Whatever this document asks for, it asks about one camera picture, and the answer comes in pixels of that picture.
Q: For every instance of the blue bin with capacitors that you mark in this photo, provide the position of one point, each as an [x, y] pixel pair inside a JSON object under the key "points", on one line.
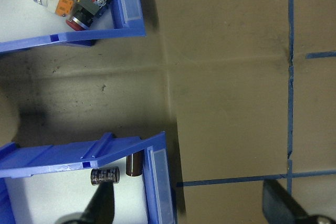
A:
{"points": [[52, 155]]}

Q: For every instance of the black printed cylindrical capacitor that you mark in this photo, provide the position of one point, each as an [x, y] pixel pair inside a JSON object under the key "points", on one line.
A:
{"points": [[105, 174]]}

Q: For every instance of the dark brown cylindrical capacitor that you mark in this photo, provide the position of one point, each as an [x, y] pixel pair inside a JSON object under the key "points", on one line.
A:
{"points": [[134, 165]]}

